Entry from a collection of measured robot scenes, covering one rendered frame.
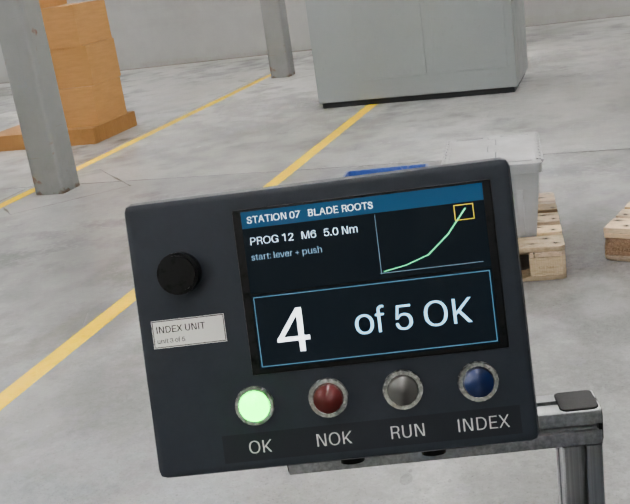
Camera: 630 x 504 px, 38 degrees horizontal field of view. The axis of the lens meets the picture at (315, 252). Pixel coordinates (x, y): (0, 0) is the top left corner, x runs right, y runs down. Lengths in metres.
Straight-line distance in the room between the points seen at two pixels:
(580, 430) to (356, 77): 7.84
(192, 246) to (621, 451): 2.18
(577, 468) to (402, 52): 7.70
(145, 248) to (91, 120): 8.22
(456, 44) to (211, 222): 7.67
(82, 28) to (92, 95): 0.60
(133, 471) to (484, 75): 5.99
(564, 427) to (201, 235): 0.31
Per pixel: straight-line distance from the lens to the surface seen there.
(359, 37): 8.42
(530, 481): 2.58
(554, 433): 0.72
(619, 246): 4.04
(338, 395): 0.62
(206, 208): 0.62
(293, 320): 0.62
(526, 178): 3.87
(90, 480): 2.92
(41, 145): 6.85
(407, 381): 0.62
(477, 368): 0.62
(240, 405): 0.63
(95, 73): 8.86
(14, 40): 6.79
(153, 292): 0.64
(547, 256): 3.86
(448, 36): 8.26
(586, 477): 0.76
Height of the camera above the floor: 1.40
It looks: 18 degrees down
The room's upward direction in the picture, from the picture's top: 8 degrees counter-clockwise
